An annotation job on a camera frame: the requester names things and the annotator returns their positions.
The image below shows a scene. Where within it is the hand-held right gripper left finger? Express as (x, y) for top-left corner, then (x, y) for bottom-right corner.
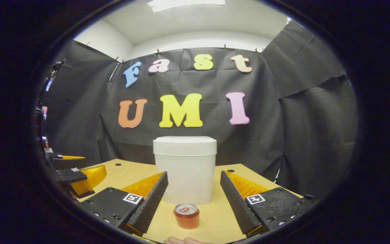
(79, 171), (169, 238)

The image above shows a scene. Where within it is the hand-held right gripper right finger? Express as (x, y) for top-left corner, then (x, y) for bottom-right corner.
(220, 170), (318, 238)

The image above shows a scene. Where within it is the red pop can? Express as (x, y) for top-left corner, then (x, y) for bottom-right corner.
(173, 203), (200, 229)

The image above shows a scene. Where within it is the white desktop garbage bin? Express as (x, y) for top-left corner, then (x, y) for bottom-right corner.
(153, 136), (217, 205)

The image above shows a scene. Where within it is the wooden desktop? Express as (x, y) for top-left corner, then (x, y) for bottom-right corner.
(75, 159), (304, 244)

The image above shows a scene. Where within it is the black backdrop cloth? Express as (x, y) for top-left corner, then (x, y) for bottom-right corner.
(41, 20), (360, 200)

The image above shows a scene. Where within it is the ceiling light panel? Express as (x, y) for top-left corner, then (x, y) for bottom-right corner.
(148, 0), (226, 13)

